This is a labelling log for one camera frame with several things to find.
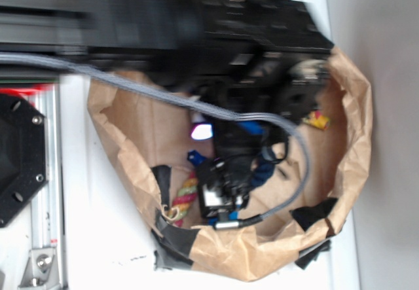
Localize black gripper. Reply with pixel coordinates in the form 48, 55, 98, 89
185, 0, 332, 158

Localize aluminium extrusion rail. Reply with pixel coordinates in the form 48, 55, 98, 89
17, 84, 68, 289

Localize grey braided cable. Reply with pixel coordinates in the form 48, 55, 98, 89
0, 52, 311, 230

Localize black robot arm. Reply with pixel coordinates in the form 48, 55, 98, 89
1, 0, 333, 123

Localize dark blue twisted rope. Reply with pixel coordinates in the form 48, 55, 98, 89
187, 119, 276, 189

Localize black octagonal mount plate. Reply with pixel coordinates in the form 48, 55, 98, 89
1, 94, 47, 228

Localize crumpled brown paper bag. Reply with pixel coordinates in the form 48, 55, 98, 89
88, 48, 373, 281

